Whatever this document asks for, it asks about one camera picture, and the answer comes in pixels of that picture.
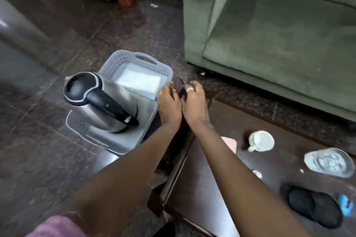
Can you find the white cup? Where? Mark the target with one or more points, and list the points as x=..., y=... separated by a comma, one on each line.
x=261, y=141

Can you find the person's right fingers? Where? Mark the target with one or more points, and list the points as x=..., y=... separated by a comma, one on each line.
x=194, y=88

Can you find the pink box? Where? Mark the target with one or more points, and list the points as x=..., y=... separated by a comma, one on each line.
x=230, y=144

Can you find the dark brown sachet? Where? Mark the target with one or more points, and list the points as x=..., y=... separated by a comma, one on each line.
x=180, y=86

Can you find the clear glass bowl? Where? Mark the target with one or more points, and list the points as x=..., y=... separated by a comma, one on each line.
x=329, y=161

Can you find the small white scrap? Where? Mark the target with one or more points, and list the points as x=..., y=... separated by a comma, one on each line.
x=257, y=173

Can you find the black slipper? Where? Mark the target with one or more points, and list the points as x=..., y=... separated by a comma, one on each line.
x=314, y=206

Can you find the white packet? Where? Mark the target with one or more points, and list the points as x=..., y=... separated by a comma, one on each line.
x=139, y=80

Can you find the green sofa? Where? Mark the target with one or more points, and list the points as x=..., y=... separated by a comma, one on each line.
x=278, y=36

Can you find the pink sleeve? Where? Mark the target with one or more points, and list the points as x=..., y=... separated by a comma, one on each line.
x=59, y=227

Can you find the person's left forearm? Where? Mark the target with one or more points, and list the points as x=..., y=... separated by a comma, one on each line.
x=125, y=175

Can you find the person's left fingers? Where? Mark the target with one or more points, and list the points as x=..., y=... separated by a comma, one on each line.
x=167, y=89

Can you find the person's right hand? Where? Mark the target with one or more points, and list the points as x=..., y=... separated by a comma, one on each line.
x=196, y=110

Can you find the grey plastic basket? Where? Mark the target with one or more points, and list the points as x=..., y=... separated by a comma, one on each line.
x=133, y=64

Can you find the person's right forearm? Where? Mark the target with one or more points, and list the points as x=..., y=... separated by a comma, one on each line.
x=239, y=184

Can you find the blue wrapper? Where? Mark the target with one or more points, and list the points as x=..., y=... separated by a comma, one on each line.
x=345, y=204

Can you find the steel electric kettle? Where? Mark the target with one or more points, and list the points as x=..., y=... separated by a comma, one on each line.
x=97, y=100

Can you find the person's left hand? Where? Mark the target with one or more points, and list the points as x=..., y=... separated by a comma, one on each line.
x=169, y=109

